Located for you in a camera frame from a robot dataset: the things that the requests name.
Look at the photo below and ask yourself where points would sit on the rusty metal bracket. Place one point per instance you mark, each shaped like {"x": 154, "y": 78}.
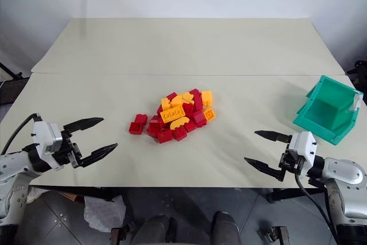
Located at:
{"x": 119, "y": 235}
{"x": 276, "y": 235}

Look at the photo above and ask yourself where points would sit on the black equipment stand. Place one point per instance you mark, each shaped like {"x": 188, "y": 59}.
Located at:
{"x": 358, "y": 73}

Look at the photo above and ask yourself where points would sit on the black metal stand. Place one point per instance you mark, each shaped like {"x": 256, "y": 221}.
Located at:
{"x": 11, "y": 84}

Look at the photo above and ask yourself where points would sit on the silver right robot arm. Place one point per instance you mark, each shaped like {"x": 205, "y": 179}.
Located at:
{"x": 341, "y": 176}

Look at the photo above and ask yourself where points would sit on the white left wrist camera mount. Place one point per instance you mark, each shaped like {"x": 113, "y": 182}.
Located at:
{"x": 43, "y": 139}

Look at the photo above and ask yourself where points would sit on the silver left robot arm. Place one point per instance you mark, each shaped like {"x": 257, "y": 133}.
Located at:
{"x": 11, "y": 164}

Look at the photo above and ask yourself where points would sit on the yellow Lego plate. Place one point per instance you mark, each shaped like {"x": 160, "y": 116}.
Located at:
{"x": 172, "y": 114}

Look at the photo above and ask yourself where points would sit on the teal plastic bin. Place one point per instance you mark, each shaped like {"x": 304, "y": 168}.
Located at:
{"x": 318, "y": 113}

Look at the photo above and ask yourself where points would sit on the dark rounded shape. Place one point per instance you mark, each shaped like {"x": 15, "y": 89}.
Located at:
{"x": 156, "y": 229}
{"x": 225, "y": 227}

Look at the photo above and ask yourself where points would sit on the orange toy block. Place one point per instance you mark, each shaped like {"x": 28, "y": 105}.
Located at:
{"x": 207, "y": 98}
{"x": 210, "y": 114}

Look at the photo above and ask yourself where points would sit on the red toy block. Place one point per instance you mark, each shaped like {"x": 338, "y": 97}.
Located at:
{"x": 153, "y": 130}
{"x": 171, "y": 96}
{"x": 141, "y": 118}
{"x": 189, "y": 126}
{"x": 155, "y": 118}
{"x": 199, "y": 118}
{"x": 164, "y": 136}
{"x": 136, "y": 128}
{"x": 179, "y": 133}
{"x": 195, "y": 93}
{"x": 198, "y": 104}
{"x": 160, "y": 110}
{"x": 187, "y": 109}

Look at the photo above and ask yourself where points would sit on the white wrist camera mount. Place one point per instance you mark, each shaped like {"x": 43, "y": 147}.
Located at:
{"x": 43, "y": 139}
{"x": 302, "y": 147}

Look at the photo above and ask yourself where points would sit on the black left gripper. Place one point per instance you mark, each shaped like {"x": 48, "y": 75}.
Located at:
{"x": 64, "y": 153}

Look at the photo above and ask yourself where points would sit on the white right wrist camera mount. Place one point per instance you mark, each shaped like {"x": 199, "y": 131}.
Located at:
{"x": 302, "y": 147}

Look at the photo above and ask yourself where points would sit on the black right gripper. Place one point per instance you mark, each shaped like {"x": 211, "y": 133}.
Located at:
{"x": 291, "y": 163}

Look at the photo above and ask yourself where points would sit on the yellow curved Lego piece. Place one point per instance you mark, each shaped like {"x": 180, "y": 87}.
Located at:
{"x": 180, "y": 124}

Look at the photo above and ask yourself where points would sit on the clear label holder on bin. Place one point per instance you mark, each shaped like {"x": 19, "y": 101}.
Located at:
{"x": 355, "y": 103}

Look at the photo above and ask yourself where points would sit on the white crumpled plastic bag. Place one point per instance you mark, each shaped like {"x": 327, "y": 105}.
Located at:
{"x": 103, "y": 213}

